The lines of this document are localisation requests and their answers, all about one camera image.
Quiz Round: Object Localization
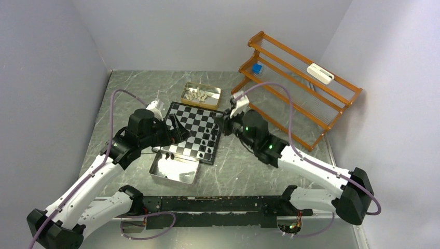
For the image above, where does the orange wooden rack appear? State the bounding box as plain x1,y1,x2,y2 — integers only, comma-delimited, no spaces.
232,31,362,151

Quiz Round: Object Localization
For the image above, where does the white rectangular device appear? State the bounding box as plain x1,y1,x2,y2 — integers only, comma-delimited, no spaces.
306,63,335,85

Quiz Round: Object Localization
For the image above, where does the blue cube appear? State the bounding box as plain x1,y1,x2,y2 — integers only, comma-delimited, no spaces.
251,64,264,75

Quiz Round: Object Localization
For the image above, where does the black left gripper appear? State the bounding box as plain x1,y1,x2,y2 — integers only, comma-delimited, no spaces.
139,112,191,148

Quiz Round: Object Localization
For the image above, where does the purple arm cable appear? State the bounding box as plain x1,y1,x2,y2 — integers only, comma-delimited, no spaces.
27,88,152,249
232,81,382,239

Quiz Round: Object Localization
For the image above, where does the pile of black chess pieces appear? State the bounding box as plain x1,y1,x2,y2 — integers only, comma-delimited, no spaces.
164,153,175,160

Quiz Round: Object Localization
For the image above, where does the gold tin box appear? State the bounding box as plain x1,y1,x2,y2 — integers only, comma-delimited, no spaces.
181,82,222,110

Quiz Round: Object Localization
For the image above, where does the black and white chessboard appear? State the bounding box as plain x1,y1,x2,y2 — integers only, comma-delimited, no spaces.
152,101,222,165

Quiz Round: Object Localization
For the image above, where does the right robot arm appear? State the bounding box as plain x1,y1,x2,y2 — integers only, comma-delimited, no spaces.
213,109,374,225

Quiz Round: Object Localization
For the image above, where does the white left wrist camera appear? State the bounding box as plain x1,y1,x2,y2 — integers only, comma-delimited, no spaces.
146,99,164,121

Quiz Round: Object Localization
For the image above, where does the silver tin box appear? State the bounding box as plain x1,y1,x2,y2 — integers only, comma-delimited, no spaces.
149,151,200,187

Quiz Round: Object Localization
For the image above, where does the pile of white chess pieces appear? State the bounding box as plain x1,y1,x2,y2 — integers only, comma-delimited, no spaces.
184,87,212,103

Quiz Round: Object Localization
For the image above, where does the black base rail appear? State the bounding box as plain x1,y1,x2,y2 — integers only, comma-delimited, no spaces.
123,196,313,229

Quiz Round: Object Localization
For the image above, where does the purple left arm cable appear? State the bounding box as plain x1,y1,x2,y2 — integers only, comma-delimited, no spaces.
27,88,152,249

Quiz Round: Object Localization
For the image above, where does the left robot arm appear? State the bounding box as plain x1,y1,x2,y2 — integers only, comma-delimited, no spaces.
26,108,190,248

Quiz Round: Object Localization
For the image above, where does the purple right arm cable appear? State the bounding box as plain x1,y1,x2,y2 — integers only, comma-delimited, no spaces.
232,81,382,239

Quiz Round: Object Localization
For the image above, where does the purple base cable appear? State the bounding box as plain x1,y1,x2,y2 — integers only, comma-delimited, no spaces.
120,211,176,241

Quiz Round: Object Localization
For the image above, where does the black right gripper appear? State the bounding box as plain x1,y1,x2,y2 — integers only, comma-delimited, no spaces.
213,106,256,150

